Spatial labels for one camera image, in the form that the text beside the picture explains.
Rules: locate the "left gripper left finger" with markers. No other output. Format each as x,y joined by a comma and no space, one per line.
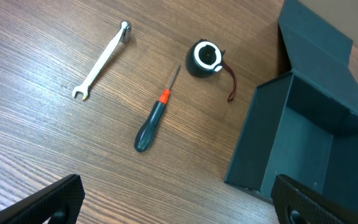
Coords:
59,202

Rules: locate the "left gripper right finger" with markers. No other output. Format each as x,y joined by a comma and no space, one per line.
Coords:
296,203

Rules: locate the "black white round coil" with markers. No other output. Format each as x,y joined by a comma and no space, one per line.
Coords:
205,59

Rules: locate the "silver wrench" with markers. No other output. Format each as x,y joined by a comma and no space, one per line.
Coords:
123,35

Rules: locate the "dark green open box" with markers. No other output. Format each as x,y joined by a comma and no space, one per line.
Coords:
304,124

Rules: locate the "black red screwdriver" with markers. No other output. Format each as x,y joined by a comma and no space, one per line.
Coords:
148,130

